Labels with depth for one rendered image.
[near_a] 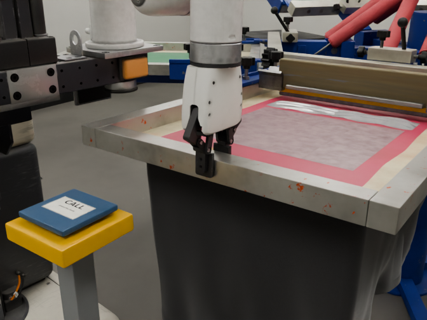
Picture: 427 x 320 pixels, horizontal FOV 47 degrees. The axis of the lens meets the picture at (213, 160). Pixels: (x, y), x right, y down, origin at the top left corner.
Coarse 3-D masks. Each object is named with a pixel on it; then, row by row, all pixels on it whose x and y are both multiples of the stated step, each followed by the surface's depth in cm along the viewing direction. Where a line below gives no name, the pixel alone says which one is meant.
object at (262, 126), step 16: (256, 112) 116; (272, 112) 116; (288, 112) 116; (304, 112) 117; (240, 128) 103; (256, 128) 103; (272, 128) 103; (288, 128) 103; (304, 128) 104; (240, 144) 92; (256, 144) 93; (272, 144) 93
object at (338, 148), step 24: (336, 120) 110; (408, 120) 112; (288, 144) 93; (312, 144) 93; (336, 144) 94; (360, 144) 94; (384, 144) 94; (408, 144) 94; (288, 168) 81; (312, 168) 81; (336, 168) 81; (360, 168) 81
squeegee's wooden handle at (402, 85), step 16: (288, 64) 128; (304, 64) 125; (320, 64) 123; (336, 64) 121; (288, 80) 129; (304, 80) 126; (320, 80) 124; (336, 80) 121; (352, 80) 119; (368, 80) 116; (384, 80) 114; (400, 80) 112; (416, 80) 110; (384, 96) 115; (400, 96) 113; (416, 96) 111
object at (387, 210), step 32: (96, 128) 89; (128, 128) 96; (160, 160) 81; (192, 160) 77; (224, 160) 74; (416, 160) 75; (256, 192) 71; (288, 192) 68; (320, 192) 65; (352, 192) 63; (384, 192) 63; (416, 192) 65; (384, 224) 60
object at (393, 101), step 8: (288, 88) 128; (296, 88) 127; (304, 88) 125; (312, 88) 124; (336, 96) 121; (344, 96) 120; (352, 96) 118; (360, 96) 117; (368, 96) 117; (392, 104) 113; (400, 104) 112; (408, 104) 111; (416, 104) 110
